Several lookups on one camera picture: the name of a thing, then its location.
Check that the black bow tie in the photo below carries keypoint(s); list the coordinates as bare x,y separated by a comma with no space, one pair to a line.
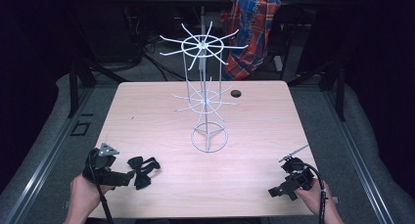
142,180

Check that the red blue plaid cloth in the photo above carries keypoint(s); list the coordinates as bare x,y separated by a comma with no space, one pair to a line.
251,28

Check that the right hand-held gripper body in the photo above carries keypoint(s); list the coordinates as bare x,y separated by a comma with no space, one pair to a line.
298,175

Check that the person's right hand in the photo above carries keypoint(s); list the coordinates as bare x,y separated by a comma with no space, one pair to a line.
318,198

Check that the black metal frame stand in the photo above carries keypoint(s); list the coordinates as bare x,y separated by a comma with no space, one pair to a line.
73,90
341,93

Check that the person's left hand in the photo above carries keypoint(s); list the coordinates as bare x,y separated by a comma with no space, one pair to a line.
83,196

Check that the aluminium floor rail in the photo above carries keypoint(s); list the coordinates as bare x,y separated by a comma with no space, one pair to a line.
362,171
39,175

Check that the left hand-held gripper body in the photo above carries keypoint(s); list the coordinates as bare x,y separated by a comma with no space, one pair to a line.
104,176

